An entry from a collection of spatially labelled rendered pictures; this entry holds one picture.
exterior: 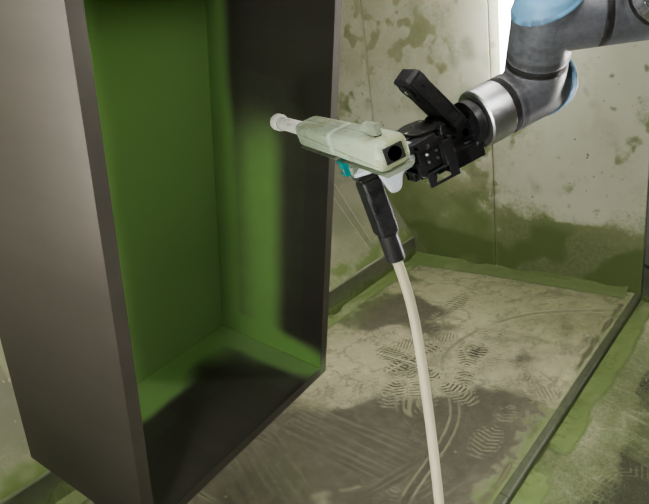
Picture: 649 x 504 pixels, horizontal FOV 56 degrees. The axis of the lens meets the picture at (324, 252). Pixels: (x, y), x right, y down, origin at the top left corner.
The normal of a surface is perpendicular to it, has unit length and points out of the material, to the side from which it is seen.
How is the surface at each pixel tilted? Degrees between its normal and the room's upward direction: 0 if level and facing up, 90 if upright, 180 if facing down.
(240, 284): 90
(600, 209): 90
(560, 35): 119
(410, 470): 0
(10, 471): 57
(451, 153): 90
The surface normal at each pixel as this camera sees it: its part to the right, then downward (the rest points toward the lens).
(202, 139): 0.84, 0.28
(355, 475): -0.13, -0.92
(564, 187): -0.63, 0.36
